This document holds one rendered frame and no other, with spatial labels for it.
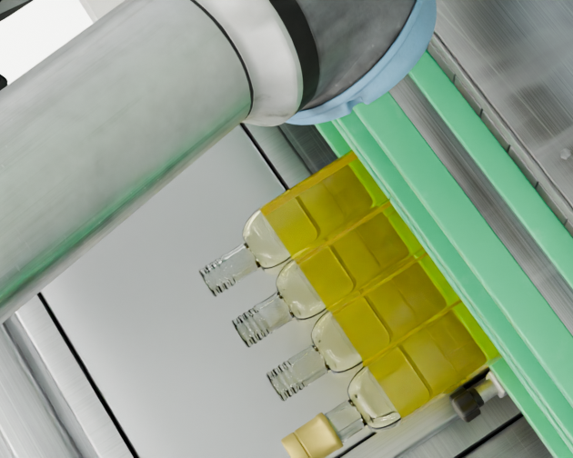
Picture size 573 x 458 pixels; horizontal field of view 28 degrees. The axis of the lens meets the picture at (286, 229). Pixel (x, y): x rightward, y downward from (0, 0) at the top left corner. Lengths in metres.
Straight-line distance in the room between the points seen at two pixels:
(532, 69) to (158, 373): 0.49
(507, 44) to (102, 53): 0.48
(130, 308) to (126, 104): 0.67
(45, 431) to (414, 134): 0.49
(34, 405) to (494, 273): 0.51
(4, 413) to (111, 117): 0.70
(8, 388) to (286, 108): 0.67
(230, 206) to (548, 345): 0.44
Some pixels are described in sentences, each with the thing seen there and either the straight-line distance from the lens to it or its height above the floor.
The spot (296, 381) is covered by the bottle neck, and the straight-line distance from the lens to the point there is 1.01.
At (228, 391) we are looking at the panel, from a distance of 1.15.
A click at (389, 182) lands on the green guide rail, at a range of 1.00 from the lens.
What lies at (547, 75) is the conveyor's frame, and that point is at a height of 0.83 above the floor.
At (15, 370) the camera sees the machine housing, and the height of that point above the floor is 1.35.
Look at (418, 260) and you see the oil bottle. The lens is 1.02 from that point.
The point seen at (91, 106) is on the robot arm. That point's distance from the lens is 0.53.
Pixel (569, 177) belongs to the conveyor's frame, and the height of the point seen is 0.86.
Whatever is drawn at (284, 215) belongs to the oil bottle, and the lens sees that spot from 1.03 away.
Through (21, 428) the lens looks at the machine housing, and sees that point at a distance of 1.19.
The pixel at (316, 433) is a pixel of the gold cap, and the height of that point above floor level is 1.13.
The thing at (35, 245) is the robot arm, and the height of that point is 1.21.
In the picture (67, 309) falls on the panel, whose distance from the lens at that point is 1.20.
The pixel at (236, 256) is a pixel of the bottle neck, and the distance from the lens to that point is 1.04.
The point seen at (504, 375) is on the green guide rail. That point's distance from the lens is 1.06.
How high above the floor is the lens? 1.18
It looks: 7 degrees down
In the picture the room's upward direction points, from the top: 122 degrees counter-clockwise
